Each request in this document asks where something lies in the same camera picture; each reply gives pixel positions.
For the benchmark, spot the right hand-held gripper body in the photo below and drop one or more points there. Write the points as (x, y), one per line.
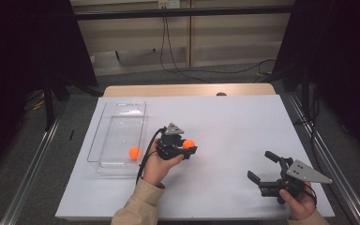
(304, 172)

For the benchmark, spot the aluminium floor rail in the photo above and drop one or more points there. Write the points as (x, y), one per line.
(28, 181)
(334, 175)

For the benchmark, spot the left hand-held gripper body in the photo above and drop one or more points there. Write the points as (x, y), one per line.
(170, 146)

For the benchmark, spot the person's left hand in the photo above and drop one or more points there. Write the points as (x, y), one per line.
(154, 170)

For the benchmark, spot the small black floor object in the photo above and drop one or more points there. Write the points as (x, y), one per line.
(71, 135)

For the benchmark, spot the orange ball with dark mark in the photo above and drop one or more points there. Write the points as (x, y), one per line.
(134, 153)

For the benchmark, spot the person's right hand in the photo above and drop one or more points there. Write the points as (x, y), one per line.
(300, 206)

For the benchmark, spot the black curtain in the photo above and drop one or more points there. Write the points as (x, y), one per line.
(340, 62)
(18, 62)

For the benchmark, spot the plain orange ball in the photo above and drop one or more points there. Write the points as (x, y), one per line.
(188, 144)

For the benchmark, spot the black metal stand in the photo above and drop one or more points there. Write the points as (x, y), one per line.
(48, 106)

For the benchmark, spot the clear plastic container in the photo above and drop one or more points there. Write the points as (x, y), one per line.
(115, 131)

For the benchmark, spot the black horizontal bar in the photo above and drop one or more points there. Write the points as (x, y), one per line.
(168, 13)

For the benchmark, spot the white wall socket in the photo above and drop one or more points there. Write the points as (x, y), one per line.
(168, 3)

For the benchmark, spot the dark round table grommet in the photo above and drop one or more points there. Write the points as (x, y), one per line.
(221, 93)

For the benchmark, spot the light wooden table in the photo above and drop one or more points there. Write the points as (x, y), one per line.
(168, 90)

